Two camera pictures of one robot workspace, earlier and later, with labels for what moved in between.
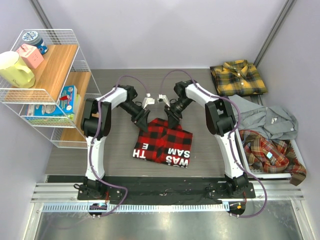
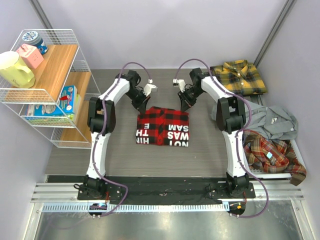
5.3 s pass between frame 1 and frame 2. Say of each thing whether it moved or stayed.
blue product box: stayed
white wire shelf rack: stayed
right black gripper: moved
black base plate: stayed
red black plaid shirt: moved
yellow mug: stayed
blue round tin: stayed
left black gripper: moved
